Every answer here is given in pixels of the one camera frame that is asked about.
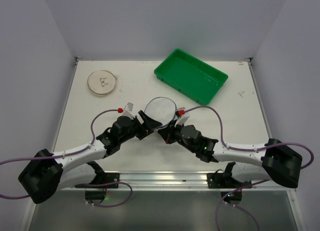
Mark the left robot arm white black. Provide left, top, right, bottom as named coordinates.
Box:
left=18, top=109, right=163, bottom=204

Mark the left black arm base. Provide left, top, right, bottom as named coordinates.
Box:
left=74, top=160, right=120, bottom=204

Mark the white mesh laundry bag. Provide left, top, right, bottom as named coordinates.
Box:
left=144, top=96, right=177, bottom=128

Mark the aluminium mounting rail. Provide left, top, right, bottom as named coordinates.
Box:
left=59, top=171, right=266, bottom=191

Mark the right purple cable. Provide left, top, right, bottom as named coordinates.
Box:
left=176, top=105, right=315, bottom=231

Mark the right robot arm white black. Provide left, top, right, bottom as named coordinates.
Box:
left=158, top=124, right=303, bottom=189

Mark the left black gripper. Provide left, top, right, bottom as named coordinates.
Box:
left=119, top=110, right=161, bottom=144

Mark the green plastic tray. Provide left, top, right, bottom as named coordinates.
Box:
left=154, top=48, right=229, bottom=105

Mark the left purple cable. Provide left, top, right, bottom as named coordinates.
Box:
left=0, top=107, right=133, bottom=208

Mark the round beige zipped laundry bag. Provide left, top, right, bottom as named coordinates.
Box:
left=86, top=70, right=118, bottom=97

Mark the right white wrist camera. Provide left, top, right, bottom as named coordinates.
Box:
left=175, top=107, right=190, bottom=126

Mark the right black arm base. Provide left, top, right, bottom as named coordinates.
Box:
left=206, top=162, right=252, bottom=205

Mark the purple cable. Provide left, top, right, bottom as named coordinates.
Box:
left=176, top=105, right=315, bottom=231
left=0, top=107, right=133, bottom=208

